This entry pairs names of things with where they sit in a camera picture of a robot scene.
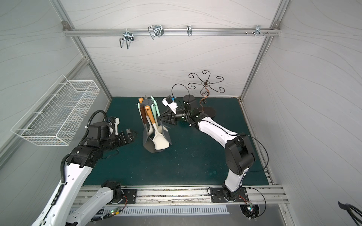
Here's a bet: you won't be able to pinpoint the grey spatula mint handle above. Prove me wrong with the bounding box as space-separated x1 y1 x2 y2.
150 96 168 133

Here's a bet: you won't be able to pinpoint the white spatula light wood handle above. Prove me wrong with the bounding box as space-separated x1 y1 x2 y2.
145 105 170 150

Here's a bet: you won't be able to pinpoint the cream spatula mint handle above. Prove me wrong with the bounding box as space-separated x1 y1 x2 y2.
137 103 144 125

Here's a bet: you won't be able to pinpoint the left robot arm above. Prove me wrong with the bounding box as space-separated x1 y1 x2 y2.
33 110 134 226

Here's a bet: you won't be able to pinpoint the grey utensil rack stand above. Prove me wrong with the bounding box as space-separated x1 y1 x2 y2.
138 97 172 153

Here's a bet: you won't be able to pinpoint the brown metal scroll stand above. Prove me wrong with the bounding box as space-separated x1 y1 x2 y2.
187 70 225 118

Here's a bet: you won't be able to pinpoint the small metal hook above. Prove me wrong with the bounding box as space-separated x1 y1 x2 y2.
186 25 192 37

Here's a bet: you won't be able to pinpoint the metal double hook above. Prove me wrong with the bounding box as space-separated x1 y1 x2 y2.
119 31 134 49

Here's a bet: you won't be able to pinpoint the white vent strip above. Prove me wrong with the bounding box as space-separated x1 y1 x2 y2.
116 205 230 217

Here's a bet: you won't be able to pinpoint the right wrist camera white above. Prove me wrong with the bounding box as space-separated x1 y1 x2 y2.
162 95 178 114

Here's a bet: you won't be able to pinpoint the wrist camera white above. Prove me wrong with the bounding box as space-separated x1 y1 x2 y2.
110 116 120 135
162 95 178 114

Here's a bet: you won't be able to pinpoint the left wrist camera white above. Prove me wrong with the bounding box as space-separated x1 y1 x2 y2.
110 116 120 135

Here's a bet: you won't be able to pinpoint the white wire basket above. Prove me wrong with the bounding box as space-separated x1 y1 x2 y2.
11 75 100 146

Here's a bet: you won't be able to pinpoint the metal wire hook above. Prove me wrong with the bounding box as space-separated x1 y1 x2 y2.
148 25 165 40

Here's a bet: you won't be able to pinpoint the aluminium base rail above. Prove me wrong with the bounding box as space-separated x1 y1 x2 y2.
70 185 289 208

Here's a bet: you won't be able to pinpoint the metal bracket hook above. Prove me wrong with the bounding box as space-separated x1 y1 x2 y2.
245 25 270 37

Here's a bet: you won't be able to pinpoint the aluminium top rail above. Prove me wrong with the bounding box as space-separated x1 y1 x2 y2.
63 26 281 37

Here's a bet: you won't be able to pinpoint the black cable bundle corner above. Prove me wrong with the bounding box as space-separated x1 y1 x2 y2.
338 202 362 226

